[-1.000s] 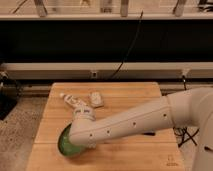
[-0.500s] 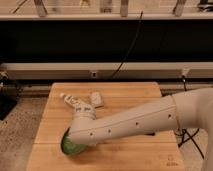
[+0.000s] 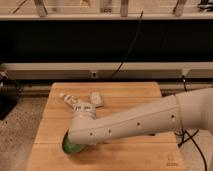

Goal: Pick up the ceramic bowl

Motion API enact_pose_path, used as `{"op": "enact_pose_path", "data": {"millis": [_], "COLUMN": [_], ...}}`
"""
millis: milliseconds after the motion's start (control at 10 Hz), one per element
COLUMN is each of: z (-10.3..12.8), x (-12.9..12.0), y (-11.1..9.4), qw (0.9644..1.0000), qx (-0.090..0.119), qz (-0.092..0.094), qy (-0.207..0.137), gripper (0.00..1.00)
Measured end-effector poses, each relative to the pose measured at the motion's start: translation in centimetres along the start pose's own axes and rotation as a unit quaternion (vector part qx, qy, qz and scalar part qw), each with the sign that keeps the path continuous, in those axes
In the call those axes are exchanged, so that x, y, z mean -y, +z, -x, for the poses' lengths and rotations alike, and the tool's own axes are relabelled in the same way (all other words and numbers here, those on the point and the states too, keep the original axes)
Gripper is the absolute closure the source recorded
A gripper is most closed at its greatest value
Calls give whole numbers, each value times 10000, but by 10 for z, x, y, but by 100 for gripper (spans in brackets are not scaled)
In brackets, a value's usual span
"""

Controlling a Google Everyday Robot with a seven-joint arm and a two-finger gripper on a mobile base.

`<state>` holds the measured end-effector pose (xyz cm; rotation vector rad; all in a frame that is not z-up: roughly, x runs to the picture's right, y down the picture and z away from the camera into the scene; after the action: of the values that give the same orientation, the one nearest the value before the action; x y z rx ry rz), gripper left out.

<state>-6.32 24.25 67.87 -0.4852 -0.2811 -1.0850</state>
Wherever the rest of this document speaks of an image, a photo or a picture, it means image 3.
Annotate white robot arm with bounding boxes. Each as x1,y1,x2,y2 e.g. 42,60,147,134
68,88,213,144

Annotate small white packet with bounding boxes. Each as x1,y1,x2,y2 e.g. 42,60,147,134
90,92,104,107

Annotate white tube bottle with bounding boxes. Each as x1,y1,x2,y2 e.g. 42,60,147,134
60,93,79,108

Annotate black floor cables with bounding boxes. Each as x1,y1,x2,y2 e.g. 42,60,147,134
174,128,208,171

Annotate black equipment at left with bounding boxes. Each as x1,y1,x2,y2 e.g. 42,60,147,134
0,71,21,121

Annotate black hanging cable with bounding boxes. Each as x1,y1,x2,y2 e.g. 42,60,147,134
108,10,145,80

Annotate white wall outlet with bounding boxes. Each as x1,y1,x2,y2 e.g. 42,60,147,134
91,71,98,79

